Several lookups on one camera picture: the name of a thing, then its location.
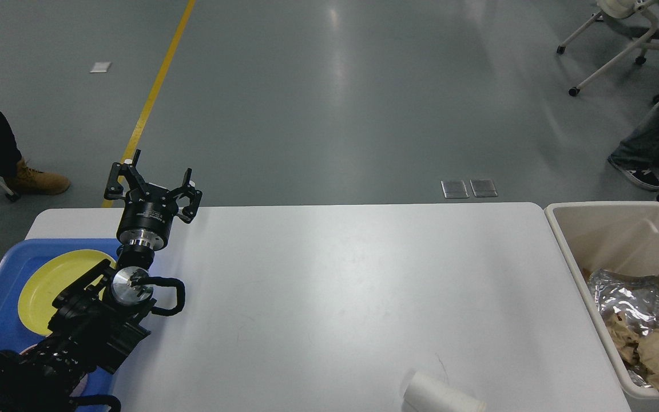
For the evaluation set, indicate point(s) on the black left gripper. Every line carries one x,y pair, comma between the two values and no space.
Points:
147,219

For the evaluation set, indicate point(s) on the beige plastic bin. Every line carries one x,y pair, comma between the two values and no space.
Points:
619,236

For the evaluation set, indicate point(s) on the office chair base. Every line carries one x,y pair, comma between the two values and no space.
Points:
638,21

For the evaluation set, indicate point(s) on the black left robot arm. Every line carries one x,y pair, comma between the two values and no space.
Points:
135,293

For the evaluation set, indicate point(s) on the foil sheet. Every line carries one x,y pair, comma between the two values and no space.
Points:
634,298

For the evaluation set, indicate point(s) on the white floor marker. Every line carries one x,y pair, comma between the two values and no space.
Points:
100,67

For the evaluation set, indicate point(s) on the yellow plate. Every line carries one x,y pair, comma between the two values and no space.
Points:
35,301

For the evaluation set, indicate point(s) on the metal floor socket plates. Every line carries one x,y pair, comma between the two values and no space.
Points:
463,189

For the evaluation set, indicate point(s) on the white paper cup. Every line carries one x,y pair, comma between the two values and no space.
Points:
426,393

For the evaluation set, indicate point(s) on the blue plastic tray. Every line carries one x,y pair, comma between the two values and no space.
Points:
88,336

